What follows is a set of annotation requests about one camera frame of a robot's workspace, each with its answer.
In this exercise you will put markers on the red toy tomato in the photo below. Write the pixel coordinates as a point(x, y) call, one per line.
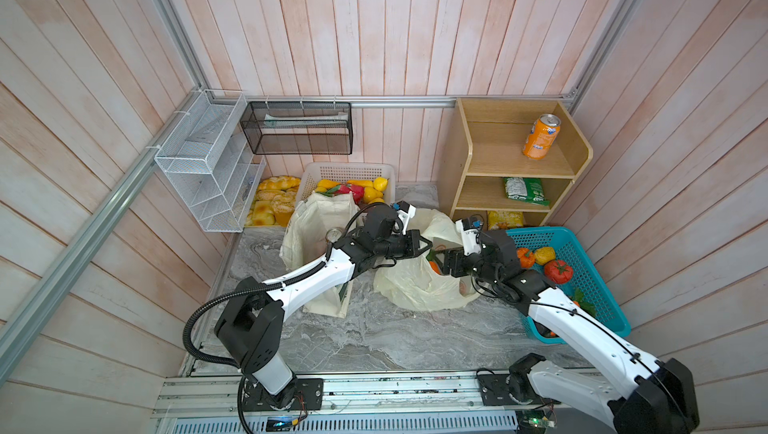
point(558, 271)

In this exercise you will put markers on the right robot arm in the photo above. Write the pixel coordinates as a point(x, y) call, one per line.
point(636, 392)

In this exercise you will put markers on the toy carrot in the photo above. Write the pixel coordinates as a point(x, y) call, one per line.
point(435, 266)

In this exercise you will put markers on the yellow toy pepper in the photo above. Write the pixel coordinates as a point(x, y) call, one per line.
point(544, 255)

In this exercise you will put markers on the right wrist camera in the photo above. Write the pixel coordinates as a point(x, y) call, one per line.
point(469, 230)

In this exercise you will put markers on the yellow chips packet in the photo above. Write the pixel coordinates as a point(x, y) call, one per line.
point(504, 220)

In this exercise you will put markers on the cream canvas tote bag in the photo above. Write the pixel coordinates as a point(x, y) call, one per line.
point(305, 240)

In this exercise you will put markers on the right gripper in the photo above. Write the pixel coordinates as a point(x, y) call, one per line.
point(451, 253)

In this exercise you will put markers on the orange soda can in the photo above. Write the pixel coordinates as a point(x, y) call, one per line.
point(542, 136)

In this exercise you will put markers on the red cola can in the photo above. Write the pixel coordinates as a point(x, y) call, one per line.
point(334, 235)

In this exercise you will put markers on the white wire mesh shelf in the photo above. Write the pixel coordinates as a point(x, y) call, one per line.
point(209, 162)

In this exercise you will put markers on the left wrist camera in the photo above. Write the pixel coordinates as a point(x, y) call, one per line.
point(405, 213)

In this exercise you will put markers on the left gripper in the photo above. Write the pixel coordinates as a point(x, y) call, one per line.
point(412, 236)

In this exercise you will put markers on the teal plastic basket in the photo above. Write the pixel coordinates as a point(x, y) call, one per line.
point(586, 285)

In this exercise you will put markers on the wooden shelf unit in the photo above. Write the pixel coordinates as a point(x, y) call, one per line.
point(484, 145)

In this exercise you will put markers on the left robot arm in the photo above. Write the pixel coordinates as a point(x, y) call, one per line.
point(250, 326)

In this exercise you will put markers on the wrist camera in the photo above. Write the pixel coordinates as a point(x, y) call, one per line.
point(405, 213)
point(469, 230)

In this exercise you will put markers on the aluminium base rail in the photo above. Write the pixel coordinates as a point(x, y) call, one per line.
point(421, 401)

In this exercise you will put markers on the yellow plastic grocery bag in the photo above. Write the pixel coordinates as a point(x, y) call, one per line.
point(413, 284)

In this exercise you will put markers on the green snack packet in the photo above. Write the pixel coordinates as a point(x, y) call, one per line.
point(525, 189)

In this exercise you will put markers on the white plastic fruit basket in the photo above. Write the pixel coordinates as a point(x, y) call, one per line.
point(336, 171)

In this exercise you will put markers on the black wire mesh basket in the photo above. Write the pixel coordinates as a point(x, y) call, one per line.
point(298, 128)

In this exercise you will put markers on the red toy dragon fruit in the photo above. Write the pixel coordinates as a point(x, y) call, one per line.
point(356, 191)

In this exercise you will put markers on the yellow bread tray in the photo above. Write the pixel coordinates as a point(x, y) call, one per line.
point(274, 202)

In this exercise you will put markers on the yellow toy lemon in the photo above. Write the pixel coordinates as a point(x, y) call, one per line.
point(381, 184)

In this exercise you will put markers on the yellow toy fruit left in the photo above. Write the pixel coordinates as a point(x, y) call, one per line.
point(327, 184)

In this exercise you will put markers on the orange toy pumpkin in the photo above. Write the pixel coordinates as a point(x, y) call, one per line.
point(526, 258)

